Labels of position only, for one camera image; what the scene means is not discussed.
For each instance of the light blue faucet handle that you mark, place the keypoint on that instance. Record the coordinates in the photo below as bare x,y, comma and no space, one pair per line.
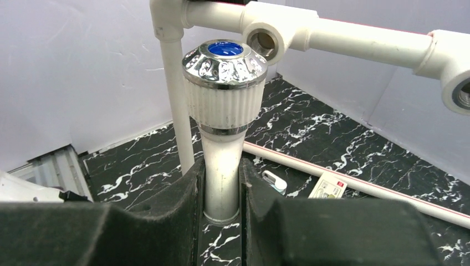
279,184

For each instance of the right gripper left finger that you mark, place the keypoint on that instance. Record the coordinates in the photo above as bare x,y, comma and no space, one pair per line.
61,228

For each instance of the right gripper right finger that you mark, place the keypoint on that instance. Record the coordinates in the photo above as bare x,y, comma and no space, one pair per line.
301,231

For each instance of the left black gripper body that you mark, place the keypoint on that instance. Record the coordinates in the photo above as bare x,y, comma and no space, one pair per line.
14,189

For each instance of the white faucet chrome knob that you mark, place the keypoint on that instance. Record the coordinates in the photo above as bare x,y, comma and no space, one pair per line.
224,85

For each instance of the white PVC pipe frame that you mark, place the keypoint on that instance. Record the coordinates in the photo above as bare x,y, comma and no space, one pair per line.
270,30

